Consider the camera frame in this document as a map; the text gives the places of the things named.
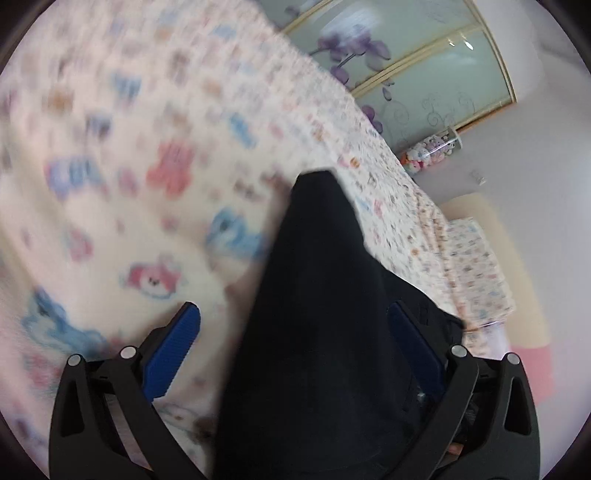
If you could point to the floral glass sliding wardrobe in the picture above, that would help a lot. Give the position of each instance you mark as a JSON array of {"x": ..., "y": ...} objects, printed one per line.
[{"x": 415, "y": 69}]

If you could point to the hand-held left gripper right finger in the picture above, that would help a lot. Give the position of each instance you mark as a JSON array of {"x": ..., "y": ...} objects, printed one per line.
[{"x": 415, "y": 346}]

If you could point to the black pants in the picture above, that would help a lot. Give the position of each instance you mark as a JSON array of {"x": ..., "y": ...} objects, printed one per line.
[{"x": 314, "y": 323}]

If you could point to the beige headboard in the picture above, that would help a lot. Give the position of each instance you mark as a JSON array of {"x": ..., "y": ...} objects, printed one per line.
[{"x": 517, "y": 258}]

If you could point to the bear printed blanket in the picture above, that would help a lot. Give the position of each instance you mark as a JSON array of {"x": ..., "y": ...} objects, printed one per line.
[{"x": 138, "y": 138}]

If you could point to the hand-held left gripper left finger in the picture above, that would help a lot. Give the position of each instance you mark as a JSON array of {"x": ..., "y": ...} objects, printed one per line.
[{"x": 173, "y": 348}]

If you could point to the pink cloth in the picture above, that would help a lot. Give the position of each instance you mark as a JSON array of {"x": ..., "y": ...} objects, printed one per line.
[{"x": 531, "y": 371}]

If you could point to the bear printed pillow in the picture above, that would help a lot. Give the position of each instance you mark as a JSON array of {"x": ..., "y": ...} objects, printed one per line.
[{"x": 480, "y": 267}]

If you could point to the clear tube of plush toys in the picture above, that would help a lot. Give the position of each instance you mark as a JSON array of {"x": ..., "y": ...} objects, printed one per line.
[{"x": 429, "y": 152}]

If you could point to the white wall socket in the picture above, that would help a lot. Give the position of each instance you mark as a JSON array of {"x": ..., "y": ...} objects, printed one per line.
[{"x": 478, "y": 177}]

